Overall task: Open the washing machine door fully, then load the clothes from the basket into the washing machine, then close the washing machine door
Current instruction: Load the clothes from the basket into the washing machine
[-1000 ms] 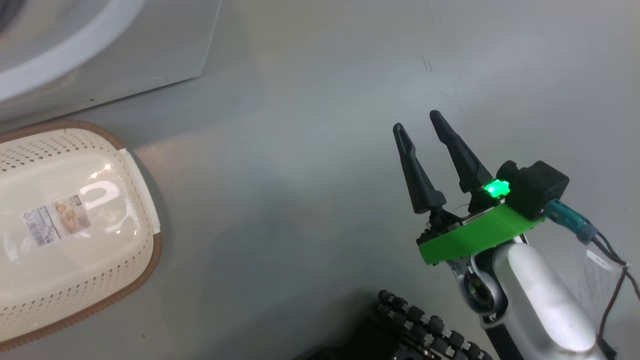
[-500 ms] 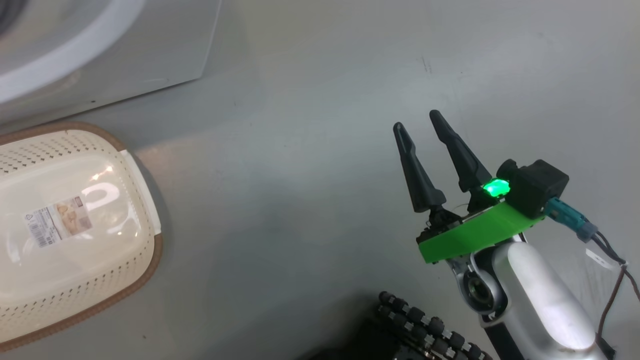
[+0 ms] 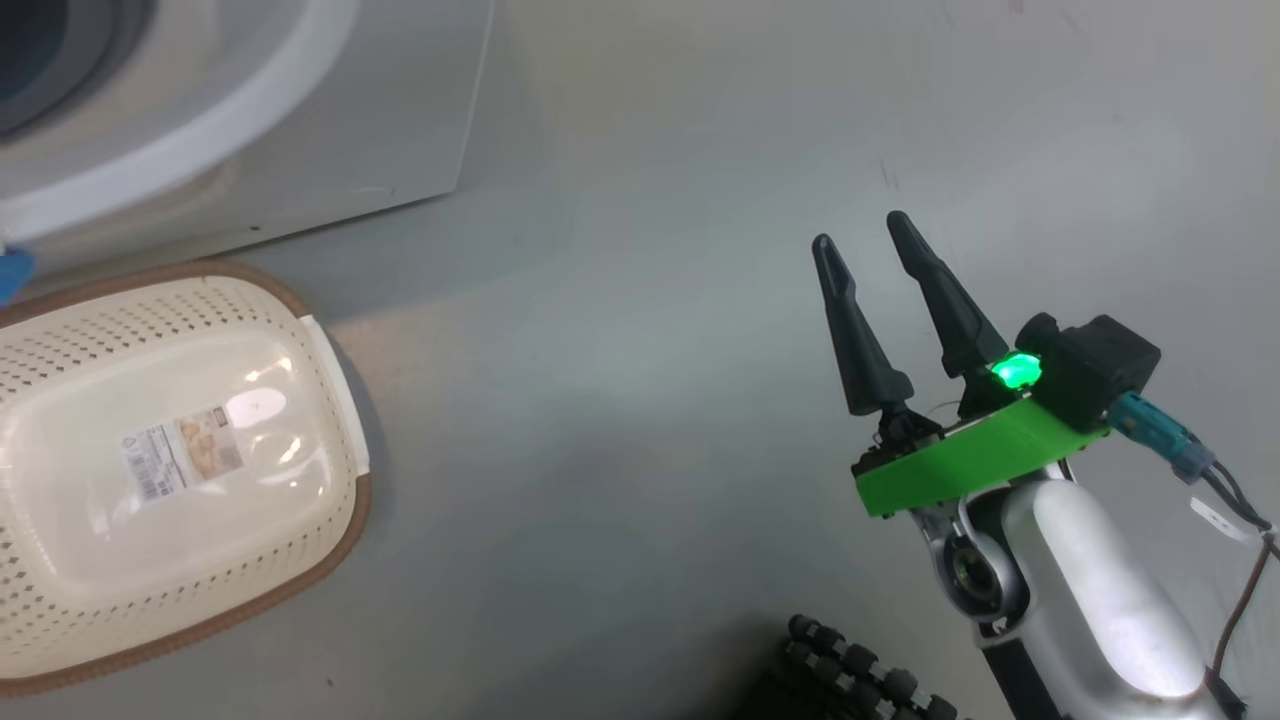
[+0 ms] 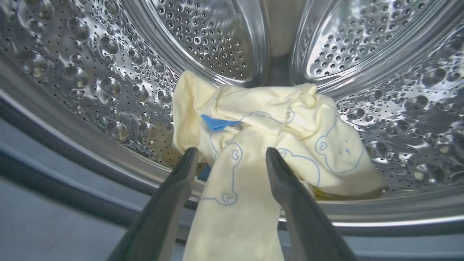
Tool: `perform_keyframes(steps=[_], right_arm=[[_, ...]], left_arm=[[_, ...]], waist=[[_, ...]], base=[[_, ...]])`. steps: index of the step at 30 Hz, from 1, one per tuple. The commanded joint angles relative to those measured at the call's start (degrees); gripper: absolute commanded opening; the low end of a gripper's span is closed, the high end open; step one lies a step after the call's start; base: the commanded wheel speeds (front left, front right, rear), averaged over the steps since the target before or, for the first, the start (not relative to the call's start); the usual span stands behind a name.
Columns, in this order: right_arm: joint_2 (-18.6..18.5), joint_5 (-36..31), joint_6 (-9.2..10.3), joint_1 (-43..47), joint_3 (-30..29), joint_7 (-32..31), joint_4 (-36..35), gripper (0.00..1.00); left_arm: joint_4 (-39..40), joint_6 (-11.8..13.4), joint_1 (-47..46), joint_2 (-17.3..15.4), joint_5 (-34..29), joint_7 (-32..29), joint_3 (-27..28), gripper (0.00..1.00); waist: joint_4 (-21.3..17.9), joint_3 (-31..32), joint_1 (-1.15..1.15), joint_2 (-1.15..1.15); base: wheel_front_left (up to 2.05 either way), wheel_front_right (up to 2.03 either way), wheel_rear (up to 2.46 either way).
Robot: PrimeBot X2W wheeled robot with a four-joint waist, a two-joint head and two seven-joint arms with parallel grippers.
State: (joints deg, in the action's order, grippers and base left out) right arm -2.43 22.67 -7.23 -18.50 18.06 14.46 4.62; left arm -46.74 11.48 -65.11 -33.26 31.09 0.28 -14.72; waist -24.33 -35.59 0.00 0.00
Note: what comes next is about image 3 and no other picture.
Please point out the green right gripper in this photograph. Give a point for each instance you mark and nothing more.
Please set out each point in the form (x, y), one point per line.
(970, 460)

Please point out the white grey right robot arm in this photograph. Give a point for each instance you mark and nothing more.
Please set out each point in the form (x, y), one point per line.
(1100, 590)

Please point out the white front-load washing machine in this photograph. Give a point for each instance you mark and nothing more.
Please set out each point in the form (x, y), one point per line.
(400, 100)

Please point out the paper basket product label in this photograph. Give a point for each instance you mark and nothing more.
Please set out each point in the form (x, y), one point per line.
(185, 455)

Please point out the cream perforated laundry basket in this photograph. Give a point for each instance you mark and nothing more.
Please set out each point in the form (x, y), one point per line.
(200, 600)

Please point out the grey rubber door seal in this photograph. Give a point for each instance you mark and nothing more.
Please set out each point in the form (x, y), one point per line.
(50, 60)

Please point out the black right wrist cylinder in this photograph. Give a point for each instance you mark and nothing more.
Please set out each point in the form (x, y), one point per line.
(1038, 332)

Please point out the black ribbed base roller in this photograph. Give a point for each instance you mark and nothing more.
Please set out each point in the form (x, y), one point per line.
(850, 670)

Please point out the blue energy label sticker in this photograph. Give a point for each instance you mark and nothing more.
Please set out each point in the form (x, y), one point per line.
(12, 275)

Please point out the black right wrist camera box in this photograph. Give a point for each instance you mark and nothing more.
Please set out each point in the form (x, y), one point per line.
(1100, 370)

